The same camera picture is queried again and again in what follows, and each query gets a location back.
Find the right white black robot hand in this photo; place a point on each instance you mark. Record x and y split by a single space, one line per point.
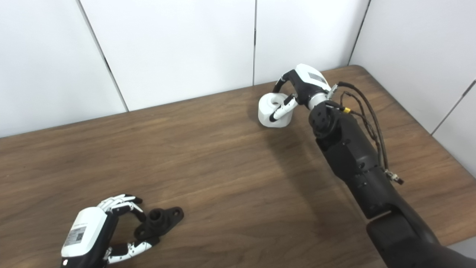
308 83

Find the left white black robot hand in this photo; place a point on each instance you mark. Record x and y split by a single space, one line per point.
83 232

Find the round white block with holes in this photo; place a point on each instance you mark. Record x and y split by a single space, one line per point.
266 111

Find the black flanged holder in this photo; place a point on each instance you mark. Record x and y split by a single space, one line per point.
158 221

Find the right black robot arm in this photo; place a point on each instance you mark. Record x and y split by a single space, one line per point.
353 156

